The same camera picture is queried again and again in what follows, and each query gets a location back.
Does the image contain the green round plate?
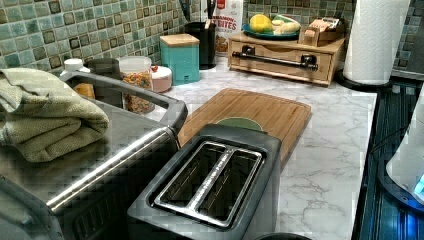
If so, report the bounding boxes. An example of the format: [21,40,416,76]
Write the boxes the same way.
[218,117,262,131]

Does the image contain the pale toy food pieces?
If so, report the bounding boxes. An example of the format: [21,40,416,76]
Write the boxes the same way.
[271,15,301,35]

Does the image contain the black round object bottom edge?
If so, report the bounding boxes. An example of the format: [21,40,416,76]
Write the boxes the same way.
[255,233,312,240]

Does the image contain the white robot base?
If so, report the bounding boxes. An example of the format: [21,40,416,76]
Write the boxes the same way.
[379,87,424,213]

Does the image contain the wooden cutting board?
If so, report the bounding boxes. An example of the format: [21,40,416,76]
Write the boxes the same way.
[178,88,311,168]

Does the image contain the blue plate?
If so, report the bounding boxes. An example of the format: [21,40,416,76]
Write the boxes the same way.
[242,24,299,41]

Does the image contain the yellow toy fruit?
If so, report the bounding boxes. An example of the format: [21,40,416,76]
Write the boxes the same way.
[249,14,272,33]

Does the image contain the black two slot toaster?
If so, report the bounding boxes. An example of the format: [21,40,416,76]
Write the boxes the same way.
[127,124,282,240]

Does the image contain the stainless toaster oven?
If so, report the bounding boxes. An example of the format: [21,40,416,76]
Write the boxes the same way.
[1,73,187,240]

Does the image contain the wooden drawer with black handle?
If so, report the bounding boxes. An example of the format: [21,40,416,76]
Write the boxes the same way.
[229,42,332,81]

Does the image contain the white paper towel roll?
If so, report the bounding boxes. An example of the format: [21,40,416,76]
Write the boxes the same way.
[343,0,411,85]

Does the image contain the dark grey cup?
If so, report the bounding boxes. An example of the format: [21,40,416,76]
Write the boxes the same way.
[85,57,124,108]

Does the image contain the cinnamon bites cereal box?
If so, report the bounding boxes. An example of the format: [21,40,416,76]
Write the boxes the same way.
[212,0,243,54]

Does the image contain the white capped bottle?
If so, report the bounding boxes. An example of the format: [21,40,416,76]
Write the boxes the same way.
[59,58,96,100]

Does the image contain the small wooden tray with items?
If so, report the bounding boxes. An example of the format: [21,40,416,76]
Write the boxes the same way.
[298,17,345,47]

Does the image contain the black paper towel holder base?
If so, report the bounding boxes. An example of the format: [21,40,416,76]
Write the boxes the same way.
[334,70,393,93]

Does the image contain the green folded towel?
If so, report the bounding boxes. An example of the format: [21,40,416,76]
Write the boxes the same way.
[1,68,109,162]

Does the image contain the wooden drawer box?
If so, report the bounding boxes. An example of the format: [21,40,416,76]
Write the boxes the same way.
[228,33,345,86]

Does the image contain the teal canister with wooden lid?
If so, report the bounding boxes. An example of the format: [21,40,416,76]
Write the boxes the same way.
[160,33,200,86]

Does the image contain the black cable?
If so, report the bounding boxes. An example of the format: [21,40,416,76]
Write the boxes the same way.
[369,124,410,156]

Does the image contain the black utensil holder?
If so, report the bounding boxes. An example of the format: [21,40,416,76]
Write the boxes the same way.
[184,22,216,70]

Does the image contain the white pink lidded jar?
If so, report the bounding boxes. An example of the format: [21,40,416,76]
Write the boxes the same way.
[152,66,172,93]

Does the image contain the clear jar of colourful cereal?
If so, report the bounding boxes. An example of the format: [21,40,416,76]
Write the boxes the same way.
[119,56,154,114]

